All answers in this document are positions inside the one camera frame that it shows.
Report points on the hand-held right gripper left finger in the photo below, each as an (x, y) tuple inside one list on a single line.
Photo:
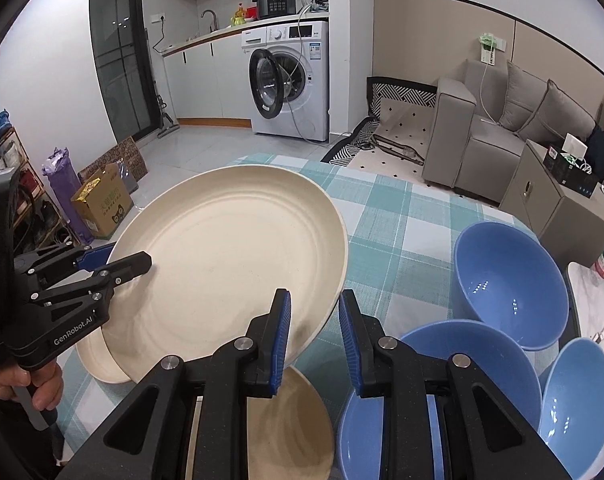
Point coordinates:
[(282, 340)]

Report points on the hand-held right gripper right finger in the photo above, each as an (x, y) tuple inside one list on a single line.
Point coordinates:
[(351, 345)]

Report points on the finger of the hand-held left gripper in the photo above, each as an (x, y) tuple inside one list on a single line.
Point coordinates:
[(94, 257), (126, 266)]

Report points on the cream round plate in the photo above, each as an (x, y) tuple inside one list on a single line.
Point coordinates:
[(282, 435), (221, 250), (99, 360)]

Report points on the blue bowl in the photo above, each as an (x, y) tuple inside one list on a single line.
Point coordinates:
[(502, 380), (507, 280), (577, 410)]

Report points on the person's left hand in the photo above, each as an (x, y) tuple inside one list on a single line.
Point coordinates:
[(49, 385)]

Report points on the yellow cardboard box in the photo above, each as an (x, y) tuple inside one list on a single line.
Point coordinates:
[(101, 205)]

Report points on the purple plastic bag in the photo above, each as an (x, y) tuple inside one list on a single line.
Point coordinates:
[(64, 190)]

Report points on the brown patterned board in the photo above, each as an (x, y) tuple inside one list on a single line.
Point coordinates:
[(126, 152)]

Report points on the wooden shoe rack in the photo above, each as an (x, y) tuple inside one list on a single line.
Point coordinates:
[(11, 150)]

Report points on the teal checked tablecloth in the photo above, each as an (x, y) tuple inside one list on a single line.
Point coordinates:
[(407, 220)]

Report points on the stick mop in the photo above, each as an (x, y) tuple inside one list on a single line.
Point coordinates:
[(164, 125)]

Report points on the dark glass door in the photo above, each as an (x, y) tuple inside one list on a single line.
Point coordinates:
[(121, 60)]

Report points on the white kitchen counter cabinet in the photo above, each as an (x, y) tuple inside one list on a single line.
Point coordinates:
[(216, 80)]

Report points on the grey sofa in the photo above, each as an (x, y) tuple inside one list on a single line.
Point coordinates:
[(482, 160)]

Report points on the beige bedside cabinet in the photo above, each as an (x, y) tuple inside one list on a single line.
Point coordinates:
[(547, 210)]

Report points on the white side table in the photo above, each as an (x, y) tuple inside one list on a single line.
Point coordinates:
[(587, 300)]

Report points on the small tabletop item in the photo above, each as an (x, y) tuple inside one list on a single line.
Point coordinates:
[(602, 332)]

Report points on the chrome kitchen faucet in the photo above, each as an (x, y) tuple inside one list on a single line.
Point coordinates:
[(214, 17)]

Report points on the white washing machine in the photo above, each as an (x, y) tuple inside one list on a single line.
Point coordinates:
[(302, 60)]

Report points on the yellow green bottle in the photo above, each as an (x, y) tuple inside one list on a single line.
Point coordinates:
[(238, 17)]

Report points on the black box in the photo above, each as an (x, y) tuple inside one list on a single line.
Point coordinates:
[(567, 175)]

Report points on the red container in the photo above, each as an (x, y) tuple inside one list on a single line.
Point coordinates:
[(252, 14)]

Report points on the white box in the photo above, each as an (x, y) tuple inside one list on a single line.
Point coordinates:
[(576, 146)]

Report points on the black pressure cooker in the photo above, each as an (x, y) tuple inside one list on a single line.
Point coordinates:
[(277, 5)]

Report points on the grey sofa pillow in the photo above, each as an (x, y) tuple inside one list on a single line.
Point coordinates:
[(562, 115), (524, 95)]

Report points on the dark clothing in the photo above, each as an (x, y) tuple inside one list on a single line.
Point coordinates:
[(599, 152)]

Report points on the white power strip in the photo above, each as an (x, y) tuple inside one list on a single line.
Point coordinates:
[(314, 7)]

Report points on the wall socket with green charger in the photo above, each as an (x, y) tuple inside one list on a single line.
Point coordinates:
[(489, 47)]

